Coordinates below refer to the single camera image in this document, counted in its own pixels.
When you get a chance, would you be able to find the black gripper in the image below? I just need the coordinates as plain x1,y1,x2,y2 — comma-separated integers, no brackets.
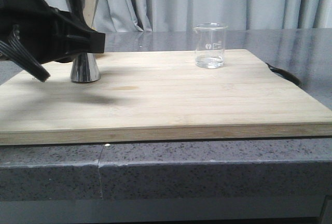
1,0,105,64

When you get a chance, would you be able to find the steel double jigger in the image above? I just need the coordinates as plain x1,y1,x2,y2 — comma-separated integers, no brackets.
65,0,101,83

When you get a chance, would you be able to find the glass measuring beaker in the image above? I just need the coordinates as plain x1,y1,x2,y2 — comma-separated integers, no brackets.
193,22,228,69

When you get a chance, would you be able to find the wooden cutting board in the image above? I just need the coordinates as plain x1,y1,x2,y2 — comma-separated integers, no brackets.
1,50,331,145

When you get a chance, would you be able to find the black ribbed cable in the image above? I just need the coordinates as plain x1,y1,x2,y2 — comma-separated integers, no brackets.
0,25,51,82

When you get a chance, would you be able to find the black board handle strap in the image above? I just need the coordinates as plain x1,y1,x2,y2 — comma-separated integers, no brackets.
264,62,303,86

